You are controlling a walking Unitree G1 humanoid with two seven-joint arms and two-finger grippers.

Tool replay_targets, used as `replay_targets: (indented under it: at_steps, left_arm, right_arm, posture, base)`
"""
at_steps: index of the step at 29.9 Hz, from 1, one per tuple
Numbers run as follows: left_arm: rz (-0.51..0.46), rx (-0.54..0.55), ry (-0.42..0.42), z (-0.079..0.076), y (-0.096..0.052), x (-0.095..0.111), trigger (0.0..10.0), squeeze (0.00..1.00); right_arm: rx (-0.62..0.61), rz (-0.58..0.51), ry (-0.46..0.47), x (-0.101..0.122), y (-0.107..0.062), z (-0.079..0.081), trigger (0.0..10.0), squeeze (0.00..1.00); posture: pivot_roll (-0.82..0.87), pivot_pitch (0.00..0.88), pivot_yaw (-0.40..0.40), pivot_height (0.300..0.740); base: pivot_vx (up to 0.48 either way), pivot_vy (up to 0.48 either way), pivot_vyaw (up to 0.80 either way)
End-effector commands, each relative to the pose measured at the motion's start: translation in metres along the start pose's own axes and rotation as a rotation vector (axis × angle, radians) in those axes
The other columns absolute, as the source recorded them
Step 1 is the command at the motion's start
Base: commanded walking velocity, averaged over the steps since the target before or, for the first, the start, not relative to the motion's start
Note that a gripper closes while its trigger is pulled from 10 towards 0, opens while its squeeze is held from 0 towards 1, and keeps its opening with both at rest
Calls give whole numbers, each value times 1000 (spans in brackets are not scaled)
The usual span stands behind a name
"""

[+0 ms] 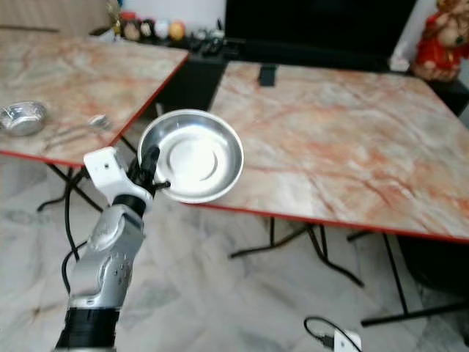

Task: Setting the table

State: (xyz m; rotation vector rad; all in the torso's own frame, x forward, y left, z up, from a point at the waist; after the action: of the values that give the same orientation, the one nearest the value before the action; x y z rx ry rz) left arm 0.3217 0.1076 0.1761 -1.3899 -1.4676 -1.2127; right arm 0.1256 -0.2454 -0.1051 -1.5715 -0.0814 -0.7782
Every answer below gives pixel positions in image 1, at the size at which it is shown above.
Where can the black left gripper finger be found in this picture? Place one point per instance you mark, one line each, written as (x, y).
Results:
(152, 158)
(161, 186)

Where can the round steel plate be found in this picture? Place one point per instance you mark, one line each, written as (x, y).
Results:
(194, 154)

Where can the steel spoon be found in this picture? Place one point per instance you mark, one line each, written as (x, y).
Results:
(97, 122)

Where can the black television cabinet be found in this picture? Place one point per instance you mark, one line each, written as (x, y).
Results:
(194, 77)

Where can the marble print folding table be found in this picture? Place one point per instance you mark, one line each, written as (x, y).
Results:
(88, 73)
(337, 139)

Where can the black remote control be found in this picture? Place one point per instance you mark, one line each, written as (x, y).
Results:
(209, 45)

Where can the white egg ornament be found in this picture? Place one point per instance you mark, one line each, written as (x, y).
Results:
(161, 29)

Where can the dark round doll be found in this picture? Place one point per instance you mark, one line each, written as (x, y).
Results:
(147, 28)

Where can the orange egg ornament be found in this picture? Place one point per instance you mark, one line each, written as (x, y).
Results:
(176, 30)

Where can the small steel bowl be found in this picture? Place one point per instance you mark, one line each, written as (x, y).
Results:
(23, 117)

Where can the red capped dark doll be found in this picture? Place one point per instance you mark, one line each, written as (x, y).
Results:
(130, 28)

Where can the black table clip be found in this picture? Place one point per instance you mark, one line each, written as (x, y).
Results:
(267, 75)

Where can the gold trophy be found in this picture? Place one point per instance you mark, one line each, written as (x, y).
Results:
(115, 15)

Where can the light wooden cabinet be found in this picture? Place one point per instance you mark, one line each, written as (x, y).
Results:
(44, 11)

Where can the black television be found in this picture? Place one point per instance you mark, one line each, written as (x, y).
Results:
(319, 22)

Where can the black bin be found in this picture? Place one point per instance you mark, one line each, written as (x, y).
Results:
(436, 268)

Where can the red seated figurine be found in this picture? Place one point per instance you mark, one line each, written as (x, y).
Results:
(440, 44)

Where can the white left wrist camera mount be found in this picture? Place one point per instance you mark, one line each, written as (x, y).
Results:
(106, 170)

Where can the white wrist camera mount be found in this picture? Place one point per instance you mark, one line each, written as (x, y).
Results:
(106, 170)
(346, 342)

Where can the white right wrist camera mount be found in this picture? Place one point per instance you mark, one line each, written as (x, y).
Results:
(346, 342)

